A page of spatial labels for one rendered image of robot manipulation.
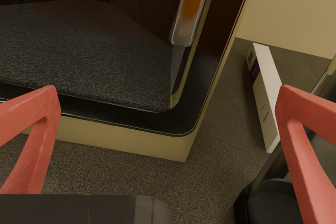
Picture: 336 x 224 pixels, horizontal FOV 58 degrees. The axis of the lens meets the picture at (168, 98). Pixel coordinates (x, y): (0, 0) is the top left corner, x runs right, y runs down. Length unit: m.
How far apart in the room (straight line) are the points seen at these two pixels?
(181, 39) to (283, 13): 0.57
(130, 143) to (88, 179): 0.06
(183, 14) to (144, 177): 0.20
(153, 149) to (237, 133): 0.14
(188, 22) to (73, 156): 0.22
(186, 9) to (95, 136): 0.20
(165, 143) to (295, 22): 0.52
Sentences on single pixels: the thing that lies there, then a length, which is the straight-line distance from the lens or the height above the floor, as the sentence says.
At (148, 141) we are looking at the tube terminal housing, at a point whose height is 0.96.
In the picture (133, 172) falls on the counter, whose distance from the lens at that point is 0.34.
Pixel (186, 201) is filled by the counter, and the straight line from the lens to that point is 0.34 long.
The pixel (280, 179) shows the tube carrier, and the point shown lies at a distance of 0.27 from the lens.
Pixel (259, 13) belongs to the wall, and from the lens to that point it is 0.74.
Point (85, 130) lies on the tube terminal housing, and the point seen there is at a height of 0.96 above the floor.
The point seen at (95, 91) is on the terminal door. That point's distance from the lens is 0.29.
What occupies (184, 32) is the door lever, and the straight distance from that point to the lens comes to 0.20.
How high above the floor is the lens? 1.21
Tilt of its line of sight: 36 degrees down
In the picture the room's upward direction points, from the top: 16 degrees clockwise
